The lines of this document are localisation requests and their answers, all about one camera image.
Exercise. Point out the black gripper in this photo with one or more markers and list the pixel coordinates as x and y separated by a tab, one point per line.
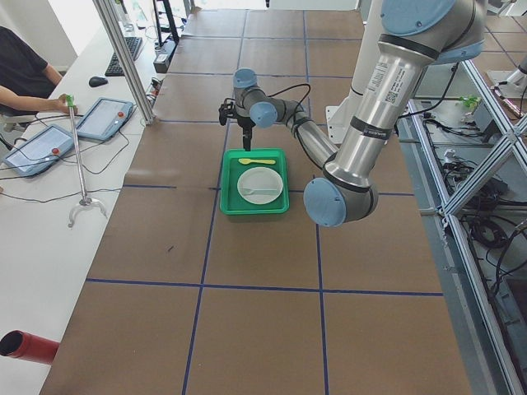
245	122

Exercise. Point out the yellow plastic spoon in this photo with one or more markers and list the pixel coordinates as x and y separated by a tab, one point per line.
248	161

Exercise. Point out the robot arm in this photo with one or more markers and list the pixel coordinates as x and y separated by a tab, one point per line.
401	39

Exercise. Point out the green plastic tray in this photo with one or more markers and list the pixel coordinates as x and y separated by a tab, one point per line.
232	203

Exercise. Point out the white round plate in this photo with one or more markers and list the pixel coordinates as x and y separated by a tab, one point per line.
260	177

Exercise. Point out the pale grey plastic fork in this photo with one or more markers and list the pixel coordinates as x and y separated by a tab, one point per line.
263	191

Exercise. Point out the far teach pendant tablet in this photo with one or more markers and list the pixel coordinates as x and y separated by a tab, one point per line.
104	118

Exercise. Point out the teach pendant tablet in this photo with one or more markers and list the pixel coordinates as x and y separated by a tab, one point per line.
104	118
40	152

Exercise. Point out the black computer mouse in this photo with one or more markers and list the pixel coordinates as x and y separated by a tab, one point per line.
97	81

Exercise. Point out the reacher grabber tool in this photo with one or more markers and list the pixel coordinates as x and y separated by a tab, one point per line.
86	202

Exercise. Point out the brown paper table cover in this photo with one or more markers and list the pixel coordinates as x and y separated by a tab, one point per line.
182	299

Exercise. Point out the near teach pendant tablet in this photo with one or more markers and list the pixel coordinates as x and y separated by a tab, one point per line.
40	152

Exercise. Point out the seated person in black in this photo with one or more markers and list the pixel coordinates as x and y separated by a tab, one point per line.
27	80

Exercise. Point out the red cylinder tube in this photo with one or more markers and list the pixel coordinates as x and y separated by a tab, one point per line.
26	346

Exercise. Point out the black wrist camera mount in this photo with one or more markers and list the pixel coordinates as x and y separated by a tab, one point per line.
227	110

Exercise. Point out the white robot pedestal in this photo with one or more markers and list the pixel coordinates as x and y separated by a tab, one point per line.
339	117

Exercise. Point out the aluminium frame post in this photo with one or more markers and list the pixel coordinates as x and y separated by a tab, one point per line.
109	20

